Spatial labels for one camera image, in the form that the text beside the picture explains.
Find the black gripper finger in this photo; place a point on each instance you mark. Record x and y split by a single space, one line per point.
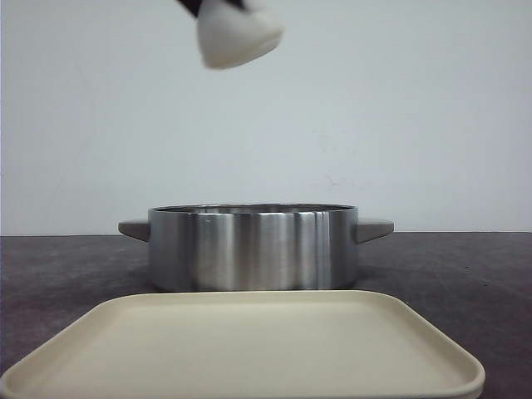
192 6
238 4

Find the cream plastic tray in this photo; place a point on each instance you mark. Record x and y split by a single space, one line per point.
299 344

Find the panda bun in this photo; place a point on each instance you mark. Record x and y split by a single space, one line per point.
228 37

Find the stainless steel steamer pot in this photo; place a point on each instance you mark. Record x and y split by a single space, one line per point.
254 247

